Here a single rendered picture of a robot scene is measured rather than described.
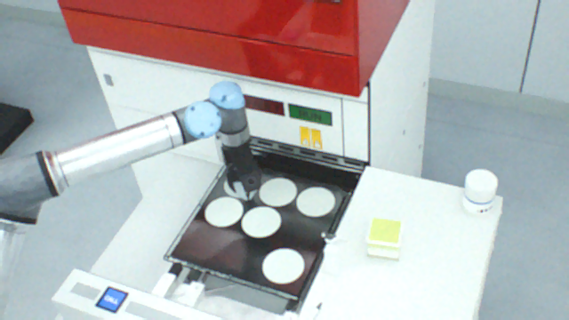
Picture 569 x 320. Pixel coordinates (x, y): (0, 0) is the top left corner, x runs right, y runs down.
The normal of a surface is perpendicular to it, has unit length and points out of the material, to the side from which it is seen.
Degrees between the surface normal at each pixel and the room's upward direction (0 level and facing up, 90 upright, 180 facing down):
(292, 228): 0
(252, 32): 90
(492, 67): 90
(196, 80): 90
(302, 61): 90
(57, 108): 0
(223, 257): 0
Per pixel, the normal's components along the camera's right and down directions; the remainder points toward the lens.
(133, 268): -0.09, -0.70
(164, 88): -0.39, 0.68
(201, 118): 0.31, 0.00
